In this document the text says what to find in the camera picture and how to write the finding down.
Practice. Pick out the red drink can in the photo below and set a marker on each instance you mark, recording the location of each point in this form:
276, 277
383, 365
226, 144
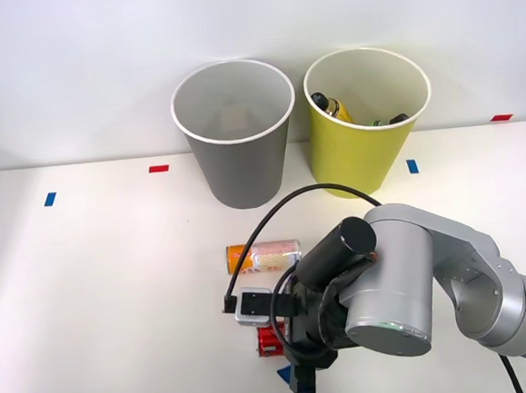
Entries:
266, 342

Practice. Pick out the green label plastic bottle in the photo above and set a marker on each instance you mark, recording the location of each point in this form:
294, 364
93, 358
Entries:
393, 120

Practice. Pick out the orange and white drink can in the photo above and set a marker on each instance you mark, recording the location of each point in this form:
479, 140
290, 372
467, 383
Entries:
272, 256

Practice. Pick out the silver and black right arm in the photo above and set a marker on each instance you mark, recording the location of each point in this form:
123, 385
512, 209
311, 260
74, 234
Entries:
388, 277

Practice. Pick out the grey plastic waste bin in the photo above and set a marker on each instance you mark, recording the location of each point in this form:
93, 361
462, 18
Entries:
243, 171

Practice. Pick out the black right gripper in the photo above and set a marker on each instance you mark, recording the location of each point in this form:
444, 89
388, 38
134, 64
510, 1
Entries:
316, 329

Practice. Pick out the yellow-green plastic waste bin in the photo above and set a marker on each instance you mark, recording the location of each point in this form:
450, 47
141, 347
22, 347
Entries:
355, 157

